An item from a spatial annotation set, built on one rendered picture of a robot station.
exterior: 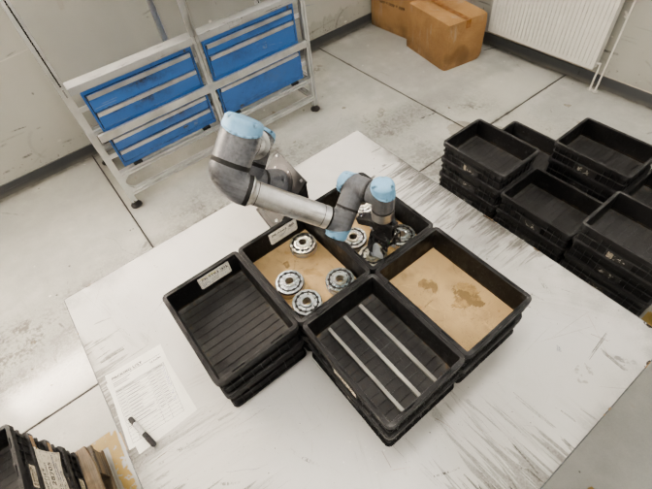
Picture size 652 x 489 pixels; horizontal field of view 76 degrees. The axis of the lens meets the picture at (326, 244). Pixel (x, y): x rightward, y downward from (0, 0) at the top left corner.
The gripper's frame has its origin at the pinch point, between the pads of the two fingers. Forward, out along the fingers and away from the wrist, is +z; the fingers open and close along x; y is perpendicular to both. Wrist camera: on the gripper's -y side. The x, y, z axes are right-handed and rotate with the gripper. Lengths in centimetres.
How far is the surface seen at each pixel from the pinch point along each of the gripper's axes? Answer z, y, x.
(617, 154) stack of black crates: 36, 34, 153
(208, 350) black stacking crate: 2, -15, -67
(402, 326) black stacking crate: 2.0, 25.5, -17.0
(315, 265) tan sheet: 1.9, -13.6, -19.3
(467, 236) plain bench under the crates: 14.9, 14.9, 38.4
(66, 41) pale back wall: 0, -286, -5
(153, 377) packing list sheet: 15, -29, -86
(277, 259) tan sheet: 2.0, -26.7, -27.3
